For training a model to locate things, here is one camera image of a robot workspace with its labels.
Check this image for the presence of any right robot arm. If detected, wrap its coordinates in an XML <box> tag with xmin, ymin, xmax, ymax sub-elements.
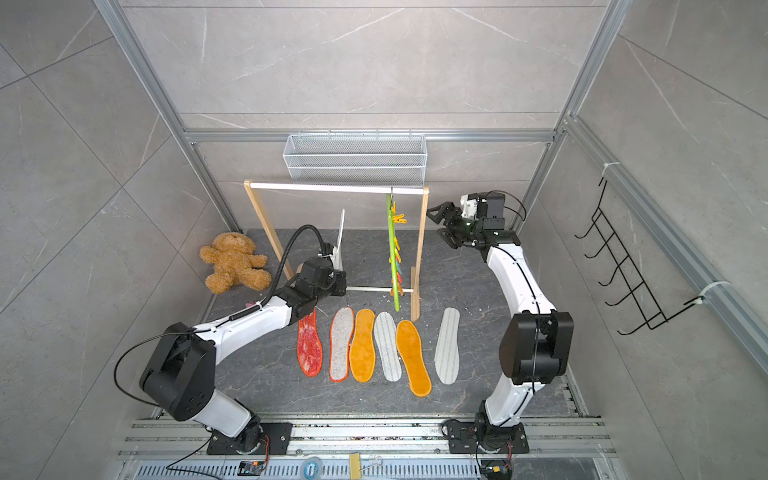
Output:
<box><xmin>426</xmin><ymin>190</ymin><xmax>574</xmax><ymax>437</ymax></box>

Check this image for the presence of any orange fuzzy insole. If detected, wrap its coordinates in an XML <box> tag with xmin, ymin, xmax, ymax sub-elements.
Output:
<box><xmin>396</xmin><ymin>320</ymin><xmax>432</xmax><ymax>398</ymax></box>

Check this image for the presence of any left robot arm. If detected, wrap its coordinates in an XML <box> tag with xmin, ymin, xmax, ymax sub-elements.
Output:
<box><xmin>139</xmin><ymin>224</ymin><xmax>347</xmax><ymax>454</ymax></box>

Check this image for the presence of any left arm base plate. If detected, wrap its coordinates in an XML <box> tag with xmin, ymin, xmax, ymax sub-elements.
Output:
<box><xmin>206</xmin><ymin>422</ymin><xmax>293</xmax><ymax>455</ymax></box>

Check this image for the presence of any aluminium floor rail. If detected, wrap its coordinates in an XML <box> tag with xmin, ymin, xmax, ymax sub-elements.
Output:
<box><xmin>115</xmin><ymin>415</ymin><xmax>626</xmax><ymax>479</ymax></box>

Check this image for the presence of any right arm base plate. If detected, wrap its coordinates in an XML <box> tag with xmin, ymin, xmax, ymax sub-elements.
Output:
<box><xmin>439</xmin><ymin>419</ymin><xmax>530</xmax><ymax>455</ymax></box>

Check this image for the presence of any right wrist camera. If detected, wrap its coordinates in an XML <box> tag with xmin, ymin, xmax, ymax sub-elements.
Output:
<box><xmin>460</xmin><ymin>193</ymin><xmax>480</xmax><ymax>221</ymax></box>

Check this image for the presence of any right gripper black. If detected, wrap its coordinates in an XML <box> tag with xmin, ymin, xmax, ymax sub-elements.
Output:
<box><xmin>428</xmin><ymin>204</ymin><xmax>484</xmax><ymax>249</ymax></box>

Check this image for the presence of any white striped insole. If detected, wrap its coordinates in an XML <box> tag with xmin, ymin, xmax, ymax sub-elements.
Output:
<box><xmin>373</xmin><ymin>312</ymin><xmax>402</xmax><ymax>382</ymax></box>
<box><xmin>434</xmin><ymin>307</ymin><xmax>460</xmax><ymax>385</ymax></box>

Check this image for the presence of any wooden clothes rack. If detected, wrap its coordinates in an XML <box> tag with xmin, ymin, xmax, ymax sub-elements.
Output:
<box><xmin>242</xmin><ymin>179</ymin><xmax>432</xmax><ymax>323</ymax></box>

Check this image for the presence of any white wire mesh basket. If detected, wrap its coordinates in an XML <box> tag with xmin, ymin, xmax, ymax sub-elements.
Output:
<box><xmin>283</xmin><ymin>133</ymin><xmax>428</xmax><ymax>187</ymax></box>

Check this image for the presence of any brown teddy bear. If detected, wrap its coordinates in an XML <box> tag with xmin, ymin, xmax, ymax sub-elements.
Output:
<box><xmin>199</xmin><ymin>232</ymin><xmax>272</xmax><ymax>294</ymax></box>

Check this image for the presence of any green clip hanger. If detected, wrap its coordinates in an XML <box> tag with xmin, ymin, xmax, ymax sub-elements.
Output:
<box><xmin>386</xmin><ymin>191</ymin><xmax>407</xmax><ymax>312</ymax></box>

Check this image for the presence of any black wall hook rack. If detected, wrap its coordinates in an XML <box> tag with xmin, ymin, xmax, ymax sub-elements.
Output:
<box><xmin>574</xmin><ymin>178</ymin><xmax>705</xmax><ymax>336</ymax></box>

